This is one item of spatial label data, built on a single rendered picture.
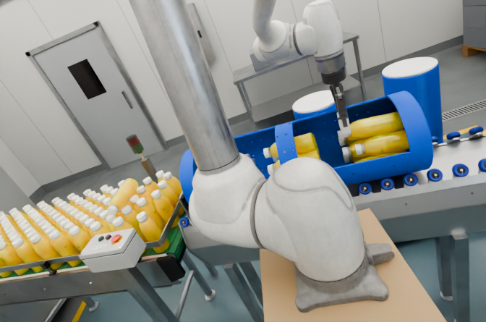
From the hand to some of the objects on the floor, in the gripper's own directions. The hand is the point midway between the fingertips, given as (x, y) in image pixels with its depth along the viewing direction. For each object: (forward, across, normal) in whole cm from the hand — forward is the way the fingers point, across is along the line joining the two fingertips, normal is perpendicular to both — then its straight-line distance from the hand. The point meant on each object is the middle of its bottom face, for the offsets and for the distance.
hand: (343, 123), depth 98 cm
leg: (+119, -6, -32) cm, 123 cm away
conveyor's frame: (+120, +1, +159) cm, 199 cm away
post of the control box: (+120, -28, +93) cm, 154 cm away
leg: (+120, +8, +66) cm, 137 cm away
